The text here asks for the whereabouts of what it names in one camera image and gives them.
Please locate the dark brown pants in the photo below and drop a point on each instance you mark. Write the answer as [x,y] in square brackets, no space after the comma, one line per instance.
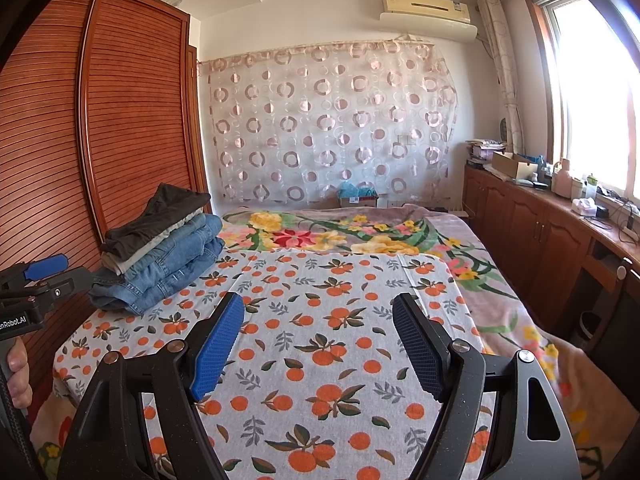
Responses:
[160,215]

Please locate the open cardboard box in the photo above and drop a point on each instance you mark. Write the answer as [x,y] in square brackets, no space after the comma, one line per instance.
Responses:
[512,166]

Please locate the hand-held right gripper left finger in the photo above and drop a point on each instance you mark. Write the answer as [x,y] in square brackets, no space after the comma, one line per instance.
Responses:
[217,345]

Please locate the wooden framed window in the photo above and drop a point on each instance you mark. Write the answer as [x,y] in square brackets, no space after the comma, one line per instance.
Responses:
[595,100]

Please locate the white air deflector panel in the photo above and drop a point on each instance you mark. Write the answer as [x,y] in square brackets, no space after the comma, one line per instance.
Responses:
[430,30]

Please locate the folded dark-seam blue jeans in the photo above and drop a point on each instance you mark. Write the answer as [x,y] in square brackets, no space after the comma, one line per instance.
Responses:
[160,285]

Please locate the green capped bottle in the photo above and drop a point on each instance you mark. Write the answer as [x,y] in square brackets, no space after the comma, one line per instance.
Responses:
[591,186]

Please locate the pink floral blanket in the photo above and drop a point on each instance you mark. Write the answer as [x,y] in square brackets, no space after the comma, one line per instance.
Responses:
[475,240]

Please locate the white tissue box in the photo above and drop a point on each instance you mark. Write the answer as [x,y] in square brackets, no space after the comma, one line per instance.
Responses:
[585,206]

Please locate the circle pattern sheer curtain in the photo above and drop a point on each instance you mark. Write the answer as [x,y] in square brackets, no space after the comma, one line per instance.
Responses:
[325,120]

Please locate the pale patterned window curtain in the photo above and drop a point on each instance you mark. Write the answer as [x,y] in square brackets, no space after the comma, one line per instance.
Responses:
[502,60]

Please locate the folded khaki pants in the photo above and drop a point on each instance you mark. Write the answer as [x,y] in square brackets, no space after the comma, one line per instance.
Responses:
[150,247]

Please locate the white plastic jug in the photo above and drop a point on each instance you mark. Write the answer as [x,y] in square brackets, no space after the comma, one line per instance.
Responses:
[561,180]

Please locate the stack of papers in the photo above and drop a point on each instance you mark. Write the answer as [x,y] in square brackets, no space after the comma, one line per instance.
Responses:
[482,150]

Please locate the person's left hand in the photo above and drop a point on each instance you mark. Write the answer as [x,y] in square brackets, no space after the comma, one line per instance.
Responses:
[20,365]

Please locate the wooden slatted wardrobe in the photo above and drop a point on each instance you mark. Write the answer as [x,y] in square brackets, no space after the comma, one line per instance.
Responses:
[135,110]

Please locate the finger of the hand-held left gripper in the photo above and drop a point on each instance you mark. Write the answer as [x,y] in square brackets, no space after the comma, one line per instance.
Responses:
[75,277]
[47,266]

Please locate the long wooden cabinet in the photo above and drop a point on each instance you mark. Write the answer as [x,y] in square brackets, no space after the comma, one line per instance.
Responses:
[525,230]

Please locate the orange fruit print bedsheet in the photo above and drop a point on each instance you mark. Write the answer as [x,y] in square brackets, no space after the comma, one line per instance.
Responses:
[325,280]

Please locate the folded light blue jeans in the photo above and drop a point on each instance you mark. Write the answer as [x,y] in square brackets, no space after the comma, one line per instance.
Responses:
[190,245]

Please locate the box with blue bag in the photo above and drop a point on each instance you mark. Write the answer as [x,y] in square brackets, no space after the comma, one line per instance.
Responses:
[357,195]

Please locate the white air conditioner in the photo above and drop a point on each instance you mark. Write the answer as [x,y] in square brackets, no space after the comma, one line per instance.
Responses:
[425,4]

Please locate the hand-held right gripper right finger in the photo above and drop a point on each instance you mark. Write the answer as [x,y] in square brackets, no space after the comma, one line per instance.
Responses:
[420,350]

